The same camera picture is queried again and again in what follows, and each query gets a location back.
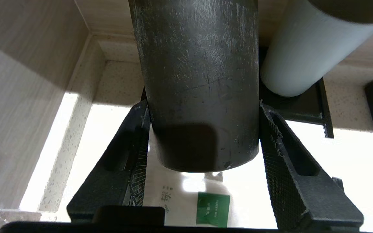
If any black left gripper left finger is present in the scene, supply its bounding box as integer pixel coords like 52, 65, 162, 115
66, 100, 151, 224

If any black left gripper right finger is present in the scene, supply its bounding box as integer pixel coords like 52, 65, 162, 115
259, 100, 364, 231

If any dark metal cup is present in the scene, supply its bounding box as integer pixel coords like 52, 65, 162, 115
128, 0, 260, 173

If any black amenity tray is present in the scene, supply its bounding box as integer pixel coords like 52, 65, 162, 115
258, 45, 334, 139

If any crumpled small packet green label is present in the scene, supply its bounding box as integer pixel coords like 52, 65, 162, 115
144, 139, 265, 227

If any white cup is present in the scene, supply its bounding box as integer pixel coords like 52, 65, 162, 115
259, 0, 373, 97

